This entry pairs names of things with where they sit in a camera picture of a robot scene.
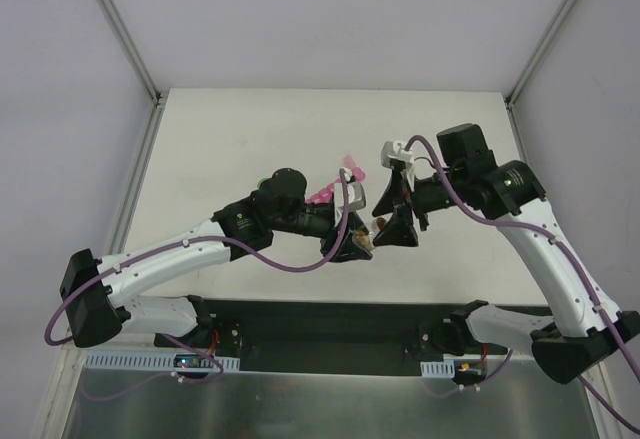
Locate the white cable duct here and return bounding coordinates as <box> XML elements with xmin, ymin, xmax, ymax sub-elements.
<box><xmin>84</xmin><ymin>351</ymin><xmax>240</xmax><ymax>373</ymax></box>
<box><xmin>420</xmin><ymin>359</ymin><xmax>456</xmax><ymax>379</ymax></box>

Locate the left aluminium frame post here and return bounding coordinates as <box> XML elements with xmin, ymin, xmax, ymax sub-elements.
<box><xmin>96</xmin><ymin>0</ymin><xmax>163</xmax><ymax>105</ymax></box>

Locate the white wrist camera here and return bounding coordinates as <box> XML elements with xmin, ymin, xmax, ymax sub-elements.
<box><xmin>333</xmin><ymin>181</ymin><xmax>366</xmax><ymax>213</ymax></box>
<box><xmin>380</xmin><ymin>140</ymin><xmax>414</xmax><ymax>169</ymax></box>

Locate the right aluminium frame post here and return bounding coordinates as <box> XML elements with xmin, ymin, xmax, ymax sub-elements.
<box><xmin>505</xmin><ymin>0</ymin><xmax>580</xmax><ymax>110</ymax></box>

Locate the right white cable duct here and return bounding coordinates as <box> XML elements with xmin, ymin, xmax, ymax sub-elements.
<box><xmin>420</xmin><ymin>359</ymin><xmax>456</xmax><ymax>379</ymax></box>

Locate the left white cable duct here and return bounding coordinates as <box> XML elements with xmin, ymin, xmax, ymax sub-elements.
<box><xmin>84</xmin><ymin>351</ymin><xmax>240</xmax><ymax>373</ymax></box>

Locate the green lidded pill bottle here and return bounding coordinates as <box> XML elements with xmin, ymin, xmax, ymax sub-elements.
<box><xmin>256</xmin><ymin>177</ymin><xmax>272</xmax><ymax>190</ymax></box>

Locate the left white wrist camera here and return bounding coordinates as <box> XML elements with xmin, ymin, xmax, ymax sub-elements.
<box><xmin>333</xmin><ymin>181</ymin><xmax>366</xmax><ymax>213</ymax></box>

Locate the clear bottle with yellow pills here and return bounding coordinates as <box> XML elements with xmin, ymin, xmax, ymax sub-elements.
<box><xmin>353</xmin><ymin>228</ymin><xmax>375</xmax><ymax>252</ymax></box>

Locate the pink weekly pill organizer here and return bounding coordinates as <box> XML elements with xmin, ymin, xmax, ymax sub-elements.
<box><xmin>306</xmin><ymin>154</ymin><xmax>366</xmax><ymax>204</ymax></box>

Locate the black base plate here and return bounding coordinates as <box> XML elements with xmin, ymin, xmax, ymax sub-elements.
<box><xmin>179</xmin><ymin>298</ymin><xmax>459</xmax><ymax>377</ymax></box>

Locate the purple cable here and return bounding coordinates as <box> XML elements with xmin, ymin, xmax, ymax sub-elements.
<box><xmin>43</xmin><ymin>167</ymin><xmax>354</xmax><ymax>348</ymax></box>
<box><xmin>405</xmin><ymin>134</ymin><xmax>640</xmax><ymax>438</ymax></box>

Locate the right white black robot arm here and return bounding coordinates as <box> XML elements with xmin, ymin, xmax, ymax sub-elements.
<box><xmin>372</xmin><ymin>123</ymin><xmax>639</xmax><ymax>384</ymax></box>

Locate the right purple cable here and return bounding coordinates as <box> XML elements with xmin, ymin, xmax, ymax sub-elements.
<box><xmin>405</xmin><ymin>134</ymin><xmax>640</xmax><ymax>438</ymax></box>

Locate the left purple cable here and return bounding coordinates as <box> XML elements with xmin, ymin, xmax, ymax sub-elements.
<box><xmin>43</xmin><ymin>167</ymin><xmax>354</xmax><ymax>348</ymax></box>

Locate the aluminium frame post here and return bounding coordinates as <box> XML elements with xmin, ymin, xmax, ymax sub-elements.
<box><xmin>96</xmin><ymin>0</ymin><xmax>163</xmax><ymax>105</ymax></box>
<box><xmin>505</xmin><ymin>0</ymin><xmax>580</xmax><ymax>110</ymax></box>

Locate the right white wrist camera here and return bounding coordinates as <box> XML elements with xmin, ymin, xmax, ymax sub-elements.
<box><xmin>380</xmin><ymin>140</ymin><xmax>414</xmax><ymax>169</ymax></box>

